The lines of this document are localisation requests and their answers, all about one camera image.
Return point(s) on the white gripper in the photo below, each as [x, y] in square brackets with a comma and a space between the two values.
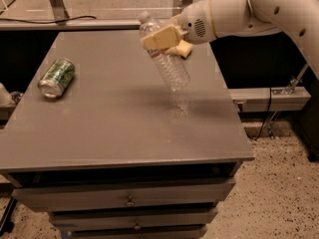
[195, 23]

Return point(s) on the clear plastic water bottle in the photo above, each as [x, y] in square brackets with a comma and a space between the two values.
[170, 67]

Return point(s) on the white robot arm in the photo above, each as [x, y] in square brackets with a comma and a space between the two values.
[298, 19]

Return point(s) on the yellow sponge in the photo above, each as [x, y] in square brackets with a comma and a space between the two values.
[183, 49]

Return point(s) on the green aluminium soda can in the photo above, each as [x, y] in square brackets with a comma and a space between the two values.
[57, 78]

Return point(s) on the grey drawer cabinet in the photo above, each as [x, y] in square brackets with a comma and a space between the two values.
[119, 156]

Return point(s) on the white object at left edge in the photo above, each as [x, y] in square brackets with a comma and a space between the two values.
[9, 99]

